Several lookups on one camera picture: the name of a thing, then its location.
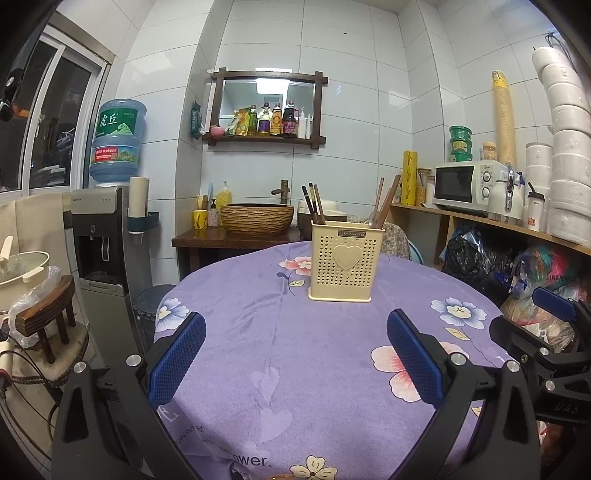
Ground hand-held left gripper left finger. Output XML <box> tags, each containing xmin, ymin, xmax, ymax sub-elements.
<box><xmin>52</xmin><ymin>311</ymin><xmax>207</xmax><ymax>480</ymax></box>

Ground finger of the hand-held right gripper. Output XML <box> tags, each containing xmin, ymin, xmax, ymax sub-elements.
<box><xmin>532</xmin><ymin>286</ymin><xmax>591</xmax><ymax>333</ymax></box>
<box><xmin>489</xmin><ymin>315</ymin><xmax>555</xmax><ymax>370</ymax></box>

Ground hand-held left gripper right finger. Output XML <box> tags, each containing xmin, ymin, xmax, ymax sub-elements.
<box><xmin>386</xmin><ymin>309</ymin><xmax>541</xmax><ymax>480</ymax></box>

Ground beige perforated utensil holder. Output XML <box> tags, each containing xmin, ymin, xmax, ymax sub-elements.
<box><xmin>308</xmin><ymin>220</ymin><xmax>385</xmax><ymax>303</ymax></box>

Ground black chopstick with gold tip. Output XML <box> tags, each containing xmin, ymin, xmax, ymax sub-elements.
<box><xmin>301</xmin><ymin>185</ymin><xmax>319</xmax><ymax>225</ymax></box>

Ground colourful plastic bags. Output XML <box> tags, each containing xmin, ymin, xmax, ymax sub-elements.
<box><xmin>501</xmin><ymin>244</ymin><xmax>591</xmax><ymax>352</ymax></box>

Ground grey trash bin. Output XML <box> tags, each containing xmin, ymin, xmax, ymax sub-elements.
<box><xmin>134</xmin><ymin>285</ymin><xmax>178</xmax><ymax>342</ymax></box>

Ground black plastic bag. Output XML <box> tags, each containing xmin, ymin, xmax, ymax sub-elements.
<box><xmin>441</xmin><ymin>226</ymin><xmax>518</xmax><ymax>296</ymax></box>

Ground white tumbler with straw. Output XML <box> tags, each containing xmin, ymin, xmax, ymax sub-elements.
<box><xmin>526</xmin><ymin>182</ymin><xmax>546</xmax><ymax>232</ymax></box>

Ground purple floral tablecloth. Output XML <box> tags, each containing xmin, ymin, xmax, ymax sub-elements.
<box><xmin>154</xmin><ymin>240</ymin><xmax>513</xmax><ymax>480</ymax></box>

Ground white electric kettle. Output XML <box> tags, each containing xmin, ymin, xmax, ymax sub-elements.
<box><xmin>487</xmin><ymin>168</ymin><xmax>525</xmax><ymax>224</ymax></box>

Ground chair with floral cover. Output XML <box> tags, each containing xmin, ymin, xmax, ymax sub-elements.
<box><xmin>346</xmin><ymin>215</ymin><xmax>411</xmax><ymax>261</ymax></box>

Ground dark wooden washstand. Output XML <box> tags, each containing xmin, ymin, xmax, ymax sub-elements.
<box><xmin>172</xmin><ymin>228</ymin><xmax>305</xmax><ymax>282</ymax></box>

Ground grey water dispenser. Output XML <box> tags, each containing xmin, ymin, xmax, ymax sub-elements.
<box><xmin>69</xmin><ymin>185</ymin><xmax>155</xmax><ymax>333</ymax></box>

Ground blue cup holder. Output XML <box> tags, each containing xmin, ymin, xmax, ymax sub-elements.
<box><xmin>128</xmin><ymin>211</ymin><xmax>160</xmax><ymax>234</ymax></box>

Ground dark wooden stool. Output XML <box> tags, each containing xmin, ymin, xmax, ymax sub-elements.
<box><xmin>16</xmin><ymin>274</ymin><xmax>77</xmax><ymax>365</ymax></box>

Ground stack of toilet paper rolls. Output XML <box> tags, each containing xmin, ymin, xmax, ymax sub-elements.
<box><xmin>524</xmin><ymin>46</ymin><xmax>591</xmax><ymax>245</ymax></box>

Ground light wooden shelf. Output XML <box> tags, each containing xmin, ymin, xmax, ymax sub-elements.
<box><xmin>389</xmin><ymin>203</ymin><xmax>591</xmax><ymax>273</ymax></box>

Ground clear plastic bag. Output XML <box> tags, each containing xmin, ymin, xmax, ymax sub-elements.
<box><xmin>8</xmin><ymin>265</ymin><xmax>63</xmax><ymax>347</ymax></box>

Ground white microwave oven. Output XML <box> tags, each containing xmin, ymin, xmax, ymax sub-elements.
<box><xmin>433</xmin><ymin>160</ymin><xmax>509</xmax><ymax>217</ymax></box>

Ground woven brown sink basin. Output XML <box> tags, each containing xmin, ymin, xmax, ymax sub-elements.
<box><xmin>221</xmin><ymin>203</ymin><xmax>295</xmax><ymax>237</ymax></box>

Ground glass jar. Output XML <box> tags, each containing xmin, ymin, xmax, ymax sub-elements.
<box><xmin>418</xmin><ymin>168</ymin><xmax>435</xmax><ymax>206</ymax></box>

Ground paper cup stack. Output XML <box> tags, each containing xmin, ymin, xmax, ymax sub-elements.
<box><xmin>128</xmin><ymin>176</ymin><xmax>150</xmax><ymax>217</ymax></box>

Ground white brown rice cooker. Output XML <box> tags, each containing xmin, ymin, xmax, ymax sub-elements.
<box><xmin>298</xmin><ymin>198</ymin><xmax>348</xmax><ymax>241</ymax></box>

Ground beige cooking pot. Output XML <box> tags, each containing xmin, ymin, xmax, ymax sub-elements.
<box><xmin>0</xmin><ymin>236</ymin><xmax>51</xmax><ymax>301</ymax></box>

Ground tall yellow box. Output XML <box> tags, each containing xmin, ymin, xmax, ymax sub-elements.
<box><xmin>402</xmin><ymin>150</ymin><xmax>419</xmax><ymax>206</ymax></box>

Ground tall stack of paper cups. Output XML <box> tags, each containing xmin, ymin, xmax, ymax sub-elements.
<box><xmin>492</xmin><ymin>70</ymin><xmax>517</xmax><ymax>167</ymax></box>

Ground blue water jug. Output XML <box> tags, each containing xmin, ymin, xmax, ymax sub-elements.
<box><xmin>89</xmin><ymin>98</ymin><xmax>147</xmax><ymax>186</ymax></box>

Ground dark sauce bottle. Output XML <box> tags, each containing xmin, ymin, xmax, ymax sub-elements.
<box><xmin>282</xmin><ymin>100</ymin><xmax>297</xmax><ymax>138</ymax></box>

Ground wooden framed mirror shelf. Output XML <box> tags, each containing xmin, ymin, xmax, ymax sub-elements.
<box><xmin>203</xmin><ymin>68</ymin><xmax>329</xmax><ymax>149</ymax></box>

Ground sliding window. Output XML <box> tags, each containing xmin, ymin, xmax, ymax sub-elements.
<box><xmin>0</xmin><ymin>14</ymin><xmax>114</xmax><ymax>195</ymax></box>

